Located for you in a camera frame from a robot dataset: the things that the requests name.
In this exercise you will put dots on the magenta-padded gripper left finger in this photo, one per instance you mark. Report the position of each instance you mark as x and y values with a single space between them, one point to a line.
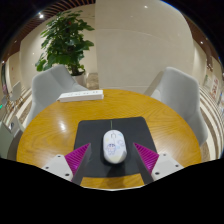
56 165

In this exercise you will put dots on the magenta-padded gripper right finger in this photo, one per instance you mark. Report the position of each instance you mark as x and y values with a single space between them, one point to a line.
165 164

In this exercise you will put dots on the white cartoon-print computer mouse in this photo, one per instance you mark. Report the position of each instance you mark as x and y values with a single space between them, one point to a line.
114 146

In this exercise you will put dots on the black mouse pad green lines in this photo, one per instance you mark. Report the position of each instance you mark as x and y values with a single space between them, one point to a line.
93 131

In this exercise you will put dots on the pale green armchair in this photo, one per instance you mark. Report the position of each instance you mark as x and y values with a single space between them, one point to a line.
4 141

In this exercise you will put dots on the grey upholstered armchair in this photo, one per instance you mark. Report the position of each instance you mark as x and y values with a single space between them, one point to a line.
50 86
181 96

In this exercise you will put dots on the white power strip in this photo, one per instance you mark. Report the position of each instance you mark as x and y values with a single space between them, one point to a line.
80 96

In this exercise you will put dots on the small grey chair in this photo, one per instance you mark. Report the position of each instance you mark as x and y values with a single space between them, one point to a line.
16 90

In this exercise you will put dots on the red white poster stand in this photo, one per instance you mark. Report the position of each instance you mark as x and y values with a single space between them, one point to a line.
215 87

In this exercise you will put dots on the large green potted plant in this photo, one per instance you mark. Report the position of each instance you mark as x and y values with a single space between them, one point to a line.
65 40

